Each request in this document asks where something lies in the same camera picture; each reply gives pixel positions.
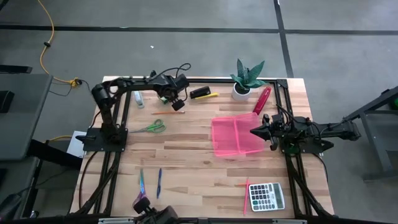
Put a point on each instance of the dark metal stand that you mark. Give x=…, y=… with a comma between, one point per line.
x=373, y=137

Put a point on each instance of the snake plant in white pot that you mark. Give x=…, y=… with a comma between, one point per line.
x=241, y=93

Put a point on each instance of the black side table beam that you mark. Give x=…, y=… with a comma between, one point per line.
x=53, y=154

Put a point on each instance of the yellow highlighter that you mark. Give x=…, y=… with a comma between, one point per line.
x=211, y=95

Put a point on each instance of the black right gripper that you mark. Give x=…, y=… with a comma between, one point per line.
x=280, y=133

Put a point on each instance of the pink pencil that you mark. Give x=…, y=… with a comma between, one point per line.
x=246, y=196

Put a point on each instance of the iridescent purple pen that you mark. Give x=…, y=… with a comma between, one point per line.
x=142, y=183

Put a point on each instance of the white calculator dark keys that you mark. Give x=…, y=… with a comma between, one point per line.
x=264, y=196

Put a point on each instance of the black aluminium table frame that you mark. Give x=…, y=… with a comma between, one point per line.
x=217, y=81

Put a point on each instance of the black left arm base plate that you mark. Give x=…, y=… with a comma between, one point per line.
x=93, y=143

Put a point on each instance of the black stapler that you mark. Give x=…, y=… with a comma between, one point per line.
x=199, y=92

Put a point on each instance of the black box on side table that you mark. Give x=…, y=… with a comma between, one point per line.
x=6, y=101

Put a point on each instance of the silver bracket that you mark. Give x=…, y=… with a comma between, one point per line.
x=115, y=221
x=289, y=221

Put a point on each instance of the grey side table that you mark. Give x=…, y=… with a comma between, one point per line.
x=21, y=124

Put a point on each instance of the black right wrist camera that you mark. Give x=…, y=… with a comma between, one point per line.
x=278, y=119

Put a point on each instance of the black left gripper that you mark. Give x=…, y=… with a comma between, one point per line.
x=164, y=84

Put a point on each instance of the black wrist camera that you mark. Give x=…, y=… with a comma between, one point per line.
x=278, y=119
x=182, y=82

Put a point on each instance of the white paper sheet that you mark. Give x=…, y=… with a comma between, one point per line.
x=76, y=144

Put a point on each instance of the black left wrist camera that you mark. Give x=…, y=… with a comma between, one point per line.
x=182, y=82

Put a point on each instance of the green round object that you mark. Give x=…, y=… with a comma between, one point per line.
x=395, y=103

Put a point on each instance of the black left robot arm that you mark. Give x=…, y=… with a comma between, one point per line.
x=107, y=102

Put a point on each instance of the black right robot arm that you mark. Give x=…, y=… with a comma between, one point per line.
x=339, y=129

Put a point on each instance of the short orange pencil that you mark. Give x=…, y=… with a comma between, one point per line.
x=240, y=184

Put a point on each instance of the white glue bottle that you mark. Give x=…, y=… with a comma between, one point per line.
x=139, y=99

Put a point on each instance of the transparent pink pencil box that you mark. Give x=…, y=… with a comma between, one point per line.
x=230, y=137

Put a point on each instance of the red oblong plastic case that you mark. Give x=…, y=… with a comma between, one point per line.
x=262, y=100

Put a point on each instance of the blue pen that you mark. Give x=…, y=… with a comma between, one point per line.
x=159, y=183

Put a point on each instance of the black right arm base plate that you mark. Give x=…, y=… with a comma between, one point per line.
x=320, y=145

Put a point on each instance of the black flat bar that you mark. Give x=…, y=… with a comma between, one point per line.
x=15, y=69

